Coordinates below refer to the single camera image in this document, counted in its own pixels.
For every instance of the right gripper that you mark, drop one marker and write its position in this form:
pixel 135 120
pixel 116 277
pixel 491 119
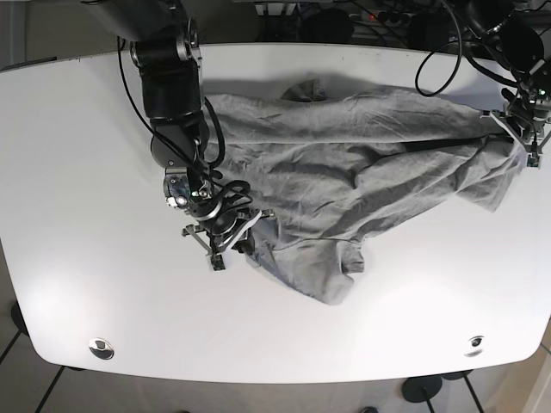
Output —
pixel 224 213

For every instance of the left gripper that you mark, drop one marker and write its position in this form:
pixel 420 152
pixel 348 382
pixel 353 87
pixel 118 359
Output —
pixel 525 115

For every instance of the grey T-shirt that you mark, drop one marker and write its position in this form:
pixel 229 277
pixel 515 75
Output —
pixel 336 172

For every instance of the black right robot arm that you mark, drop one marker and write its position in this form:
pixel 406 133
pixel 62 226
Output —
pixel 187 139

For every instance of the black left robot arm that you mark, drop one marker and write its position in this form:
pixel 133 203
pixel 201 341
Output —
pixel 518 48

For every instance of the left silver table grommet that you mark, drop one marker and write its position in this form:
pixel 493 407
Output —
pixel 101 349

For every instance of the silver table grommet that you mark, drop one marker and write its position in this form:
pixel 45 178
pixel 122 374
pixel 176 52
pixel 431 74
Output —
pixel 101 349
pixel 474 346

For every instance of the right silver table grommet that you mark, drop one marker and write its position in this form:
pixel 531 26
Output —
pixel 474 346

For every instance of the blue shoe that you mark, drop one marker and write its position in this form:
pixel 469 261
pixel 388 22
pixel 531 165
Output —
pixel 369 409

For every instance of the black round stand base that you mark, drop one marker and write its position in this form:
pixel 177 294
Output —
pixel 419 390

